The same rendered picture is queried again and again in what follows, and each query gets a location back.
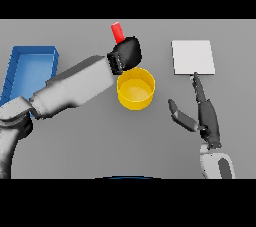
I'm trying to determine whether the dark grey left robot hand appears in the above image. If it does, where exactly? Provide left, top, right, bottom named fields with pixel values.
left=106, top=35, right=143, bottom=75

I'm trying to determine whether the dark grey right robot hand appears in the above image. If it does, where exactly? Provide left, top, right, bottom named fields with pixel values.
left=167, top=71, right=223, bottom=150

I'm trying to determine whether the red beaker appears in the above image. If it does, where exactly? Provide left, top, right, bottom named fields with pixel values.
left=110, top=21, right=126, bottom=44

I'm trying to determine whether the yellow bowl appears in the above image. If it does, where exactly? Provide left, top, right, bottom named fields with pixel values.
left=116, top=66, right=157, bottom=112

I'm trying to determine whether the pale square measuring scale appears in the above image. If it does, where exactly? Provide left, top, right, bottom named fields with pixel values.
left=171, top=39, right=216, bottom=76

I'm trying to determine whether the blue tray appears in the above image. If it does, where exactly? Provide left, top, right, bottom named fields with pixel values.
left=0, top=45, right=60, bottom=118

